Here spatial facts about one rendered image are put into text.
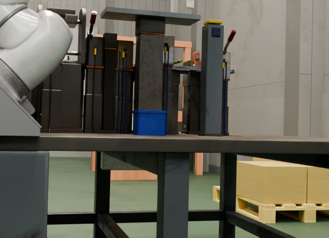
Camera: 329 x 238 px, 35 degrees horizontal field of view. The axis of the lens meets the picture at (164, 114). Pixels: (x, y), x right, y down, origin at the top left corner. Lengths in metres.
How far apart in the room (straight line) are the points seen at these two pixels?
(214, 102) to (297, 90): 3.43
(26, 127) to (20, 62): 0.21
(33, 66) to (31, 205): 0.39
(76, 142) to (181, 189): 0.35
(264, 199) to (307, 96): 1.63
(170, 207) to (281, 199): 2.73
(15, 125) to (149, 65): 0.74
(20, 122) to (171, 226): 0.54
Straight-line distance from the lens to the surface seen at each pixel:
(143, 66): 1.98
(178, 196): 1.57
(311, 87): 5.49
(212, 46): 2.07
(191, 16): 2.03
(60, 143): 1.45
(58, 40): 1.55
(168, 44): 2.18
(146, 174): 7.00
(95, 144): 1.46
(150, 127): 1.86
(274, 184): 4.20
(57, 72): 1.98
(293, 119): 5.49
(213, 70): 2.07
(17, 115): 1.41
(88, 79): 2.07
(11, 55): 1.53
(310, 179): 4.34
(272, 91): 6.53
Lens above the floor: 0.74
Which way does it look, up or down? 1 degrees up
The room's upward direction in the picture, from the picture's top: 1 degrees clockwise
